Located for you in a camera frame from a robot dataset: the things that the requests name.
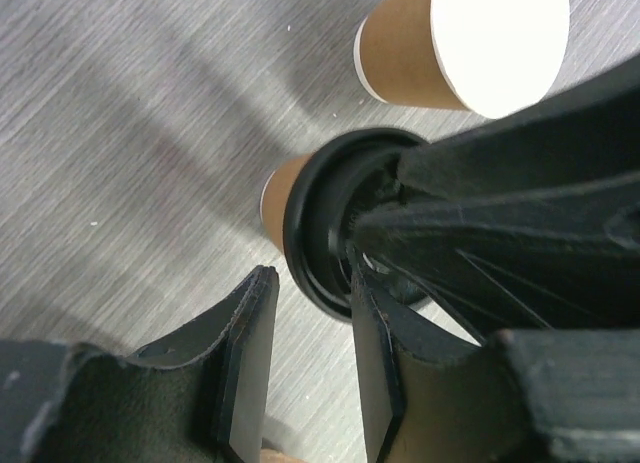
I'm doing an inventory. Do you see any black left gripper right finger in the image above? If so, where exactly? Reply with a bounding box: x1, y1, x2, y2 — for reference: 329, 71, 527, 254
352, 265, 639, 462

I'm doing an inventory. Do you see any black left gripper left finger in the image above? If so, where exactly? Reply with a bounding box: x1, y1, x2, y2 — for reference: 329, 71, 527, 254
1, 266, 279, 462

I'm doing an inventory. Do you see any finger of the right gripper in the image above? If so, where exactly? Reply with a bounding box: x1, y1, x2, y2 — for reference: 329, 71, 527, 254
354, 182, 639, 339
398, 57, 639, 200

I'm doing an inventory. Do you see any brown paper cup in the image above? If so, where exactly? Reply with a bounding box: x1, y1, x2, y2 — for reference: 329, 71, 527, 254
353, 0, 570, 119
260, 153, 312, 253

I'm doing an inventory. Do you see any black coffee lid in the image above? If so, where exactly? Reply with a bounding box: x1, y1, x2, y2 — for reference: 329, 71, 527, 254
283, 127, 426, 322

